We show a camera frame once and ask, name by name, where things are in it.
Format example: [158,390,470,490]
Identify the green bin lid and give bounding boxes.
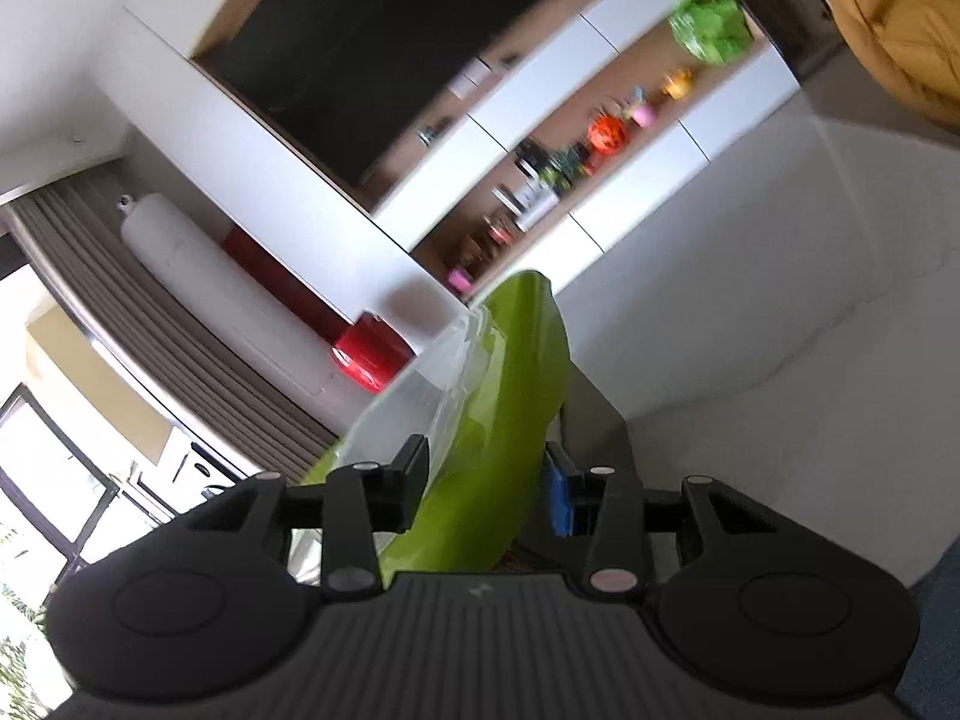
[304,270,571,580]

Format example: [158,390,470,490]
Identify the smoky transparent storage bin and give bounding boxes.
[496,364,635,575]

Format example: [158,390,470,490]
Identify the red floor vase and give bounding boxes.
[331,312,416,394]

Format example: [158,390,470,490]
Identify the pink small cup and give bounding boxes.
[448,268,472,294]

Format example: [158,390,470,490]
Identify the white router box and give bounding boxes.
[491,182,560,232]

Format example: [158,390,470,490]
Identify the green toy tractor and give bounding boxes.
[539,142,592,197]

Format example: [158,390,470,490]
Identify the orange pumpkin toy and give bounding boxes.
[587,114,630,156]

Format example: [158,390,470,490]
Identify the pink toy cup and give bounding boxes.
[623,86,658,130]

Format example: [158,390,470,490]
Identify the yellow toy pot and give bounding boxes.
[661,67,697,101]

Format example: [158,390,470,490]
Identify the black television screen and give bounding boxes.
[195,0,589,206]

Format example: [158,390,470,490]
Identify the green plastic bag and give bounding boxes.
[669,0,755,67]

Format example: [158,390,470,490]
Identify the yellow cushioned chair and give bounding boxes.
[830,0,958,130]

